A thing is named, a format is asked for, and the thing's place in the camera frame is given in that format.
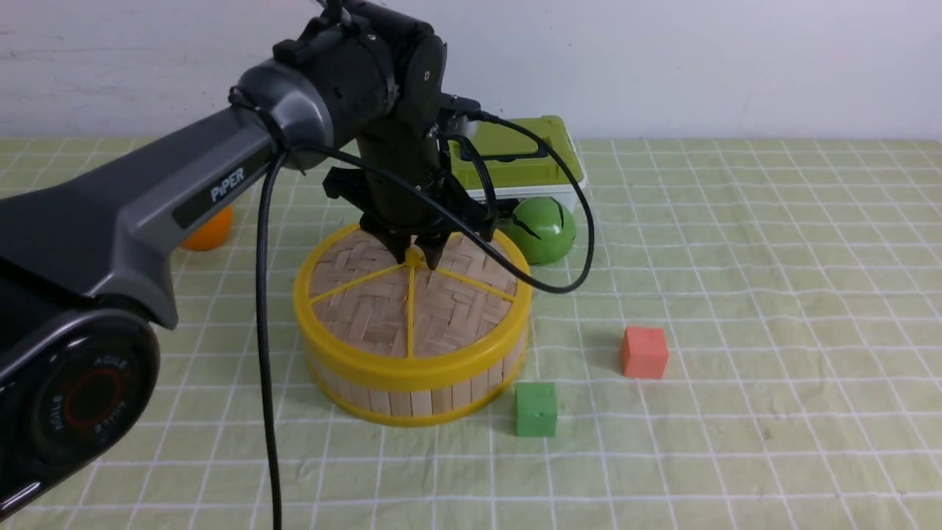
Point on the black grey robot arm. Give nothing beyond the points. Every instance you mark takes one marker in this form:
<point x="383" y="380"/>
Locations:
<point x="85" y="263"/>

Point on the orange toy pear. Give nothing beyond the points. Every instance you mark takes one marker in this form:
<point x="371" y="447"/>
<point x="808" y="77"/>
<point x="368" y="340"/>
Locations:
<point x="212" y="234"/>

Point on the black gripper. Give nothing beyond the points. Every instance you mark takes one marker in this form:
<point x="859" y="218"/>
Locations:
<point x="405" y="186"/>

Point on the yellow bamboo steamer lid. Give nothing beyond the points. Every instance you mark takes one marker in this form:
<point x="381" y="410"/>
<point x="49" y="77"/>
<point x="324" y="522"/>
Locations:
<point x="381" y="324"/>

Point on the salmon red foam cube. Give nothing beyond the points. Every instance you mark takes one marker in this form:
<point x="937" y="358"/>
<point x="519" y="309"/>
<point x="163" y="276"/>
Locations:
<point x="644" y="353"/>

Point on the bamboo steamer basket base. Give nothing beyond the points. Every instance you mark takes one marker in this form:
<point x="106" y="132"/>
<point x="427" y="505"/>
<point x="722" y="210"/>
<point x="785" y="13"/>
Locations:
<point x="416" y="392"/>

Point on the green lidded storage box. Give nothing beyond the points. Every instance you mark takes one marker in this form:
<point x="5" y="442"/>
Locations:
<point x="520" y="169"/>

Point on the green foam cube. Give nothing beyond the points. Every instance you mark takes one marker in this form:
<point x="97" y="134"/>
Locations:
<point x="536" y="409"/>

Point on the green checkered tablecloth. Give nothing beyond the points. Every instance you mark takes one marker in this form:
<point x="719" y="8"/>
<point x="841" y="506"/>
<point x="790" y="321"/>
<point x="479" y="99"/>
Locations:
<point x="798" y="283"/>

